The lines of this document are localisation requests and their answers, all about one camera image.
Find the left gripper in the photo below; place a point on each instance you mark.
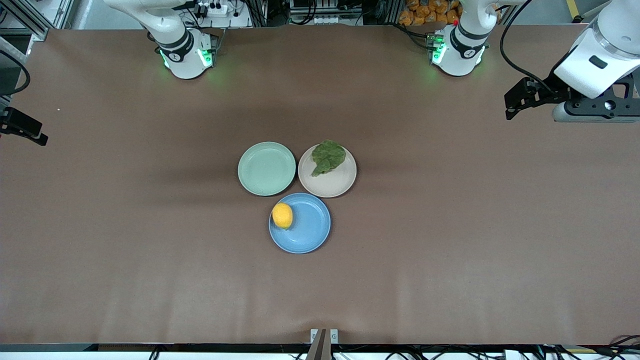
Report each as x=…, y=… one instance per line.
x=546, y=93

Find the green lettuce leaf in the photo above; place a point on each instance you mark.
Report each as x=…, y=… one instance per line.
x=327, y=156

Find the yellow lemon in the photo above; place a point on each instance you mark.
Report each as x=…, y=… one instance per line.
x=282, y=215

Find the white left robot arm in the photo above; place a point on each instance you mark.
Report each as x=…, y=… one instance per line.
x=462, y=50

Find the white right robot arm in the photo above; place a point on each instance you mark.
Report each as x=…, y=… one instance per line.
x=182, y=50

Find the orange snack bag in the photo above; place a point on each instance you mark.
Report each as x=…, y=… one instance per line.
x=430, y=12

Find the beige round plate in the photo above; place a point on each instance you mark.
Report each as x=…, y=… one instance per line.
x=332, y=182

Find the white power strip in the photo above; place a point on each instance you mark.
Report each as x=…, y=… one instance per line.
x=212, y=8

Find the light green round plate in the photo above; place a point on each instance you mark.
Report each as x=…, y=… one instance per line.
x=266, y=168

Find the blue round plate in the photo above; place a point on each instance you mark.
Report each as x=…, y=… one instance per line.
x=310, y=227

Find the metal table edge bracket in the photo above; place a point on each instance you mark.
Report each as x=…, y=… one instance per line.
x=324, y=342

